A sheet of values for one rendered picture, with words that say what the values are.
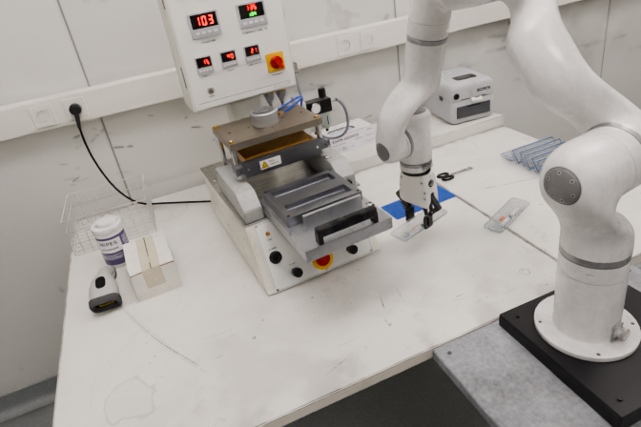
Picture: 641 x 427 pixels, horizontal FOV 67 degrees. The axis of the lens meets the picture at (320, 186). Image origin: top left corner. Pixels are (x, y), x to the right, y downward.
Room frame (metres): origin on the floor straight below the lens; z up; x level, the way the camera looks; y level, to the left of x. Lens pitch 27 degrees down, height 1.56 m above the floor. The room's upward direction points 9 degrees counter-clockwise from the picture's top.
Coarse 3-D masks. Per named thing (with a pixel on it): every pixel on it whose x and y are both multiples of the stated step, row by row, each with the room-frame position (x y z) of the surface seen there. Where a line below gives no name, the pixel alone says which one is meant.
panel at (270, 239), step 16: (256, 224) 1.08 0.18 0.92; (272, 224) 1.09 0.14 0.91; (272, 240) 1.07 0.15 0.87; (368, 240) 1.13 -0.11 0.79; (288, 256) 1.06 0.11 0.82; (336, 256) 1.09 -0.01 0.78; (352, 256) 1.10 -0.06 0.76; (272, 272) 1.03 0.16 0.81; (288, 272) 1.04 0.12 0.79; (304, 272) 1.05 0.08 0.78; (320, 272) 1.06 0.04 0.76
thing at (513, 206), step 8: (512, 200) 1.24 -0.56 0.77; (520, 200) 1.23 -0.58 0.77; (504, 208) 1.21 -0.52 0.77; (512, 208) 1.20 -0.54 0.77; (520, 208) 1.19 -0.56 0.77; (496, 216) 1.17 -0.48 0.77; (504, 216) 1.16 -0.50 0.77; (512, 216) 1.16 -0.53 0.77; (488, 224) 1.14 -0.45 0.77; (496, 224) 1.13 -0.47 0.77; (504, 224) 1.13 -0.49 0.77
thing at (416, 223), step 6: (444, 210) 1.18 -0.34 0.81; (414, 216) 1.17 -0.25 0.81; (420, 216) 1.17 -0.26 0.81; (408, 222) 1.15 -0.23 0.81; (414, 222) 1.14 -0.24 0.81; (420, 222) 1.14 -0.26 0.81; (396, 228) 1.13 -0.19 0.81; (402, 228) 1.12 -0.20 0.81; (408, 228) 1.12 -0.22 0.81; (414, 228) 1.12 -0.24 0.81; (420, 228) 1.11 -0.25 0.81; (396, 234) 1.10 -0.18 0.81; (402, 234) 1.09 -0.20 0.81; (408, 234) 1.09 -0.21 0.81
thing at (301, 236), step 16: (320, 208) 0.96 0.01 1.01; (336, 208) 0.97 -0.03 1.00; (352, 208) 0.98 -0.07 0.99; (304, 224) 0.94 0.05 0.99; (320, 224) 0.95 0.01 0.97; (368, 224) 0.93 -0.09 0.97; (384, 224) 0.93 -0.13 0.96; (288, 240) 0.95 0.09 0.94; (304, 240) 0.90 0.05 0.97; (336, 240) 0.89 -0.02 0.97; (352, 240) 0.90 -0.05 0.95; (304, 256) 0.87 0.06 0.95; (320, 256) 0.87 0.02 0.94
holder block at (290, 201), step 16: (320, 176) 1.16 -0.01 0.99; (336, 176) 1.14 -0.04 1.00; (272, 192) 1.11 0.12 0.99; (288, 192) 1.12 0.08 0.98; (304, 192) 1.08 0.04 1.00; (320, 192) 1.07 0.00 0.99; (336, 192) 1.08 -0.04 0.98; (352, 192) 1.04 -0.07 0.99; (272, 208) 1.06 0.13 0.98; (288, 208) 1.03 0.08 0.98; (304, 208) 1.00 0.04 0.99; (288, 224) 0.97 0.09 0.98
